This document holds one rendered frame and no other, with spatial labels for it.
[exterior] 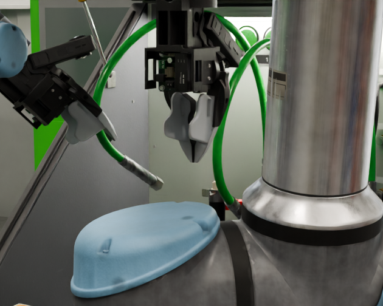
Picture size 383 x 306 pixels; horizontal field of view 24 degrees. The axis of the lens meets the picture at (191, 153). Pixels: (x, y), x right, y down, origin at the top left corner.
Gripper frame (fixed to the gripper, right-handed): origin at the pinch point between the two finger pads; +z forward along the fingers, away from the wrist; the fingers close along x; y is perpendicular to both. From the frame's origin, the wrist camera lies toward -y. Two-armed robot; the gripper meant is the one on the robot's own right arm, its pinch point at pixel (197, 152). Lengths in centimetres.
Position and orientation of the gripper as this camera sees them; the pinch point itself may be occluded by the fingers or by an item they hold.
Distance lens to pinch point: 116.3
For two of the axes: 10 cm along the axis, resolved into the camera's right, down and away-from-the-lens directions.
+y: -4.9, 1.3, -8.6
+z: 0.0, 9.9, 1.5
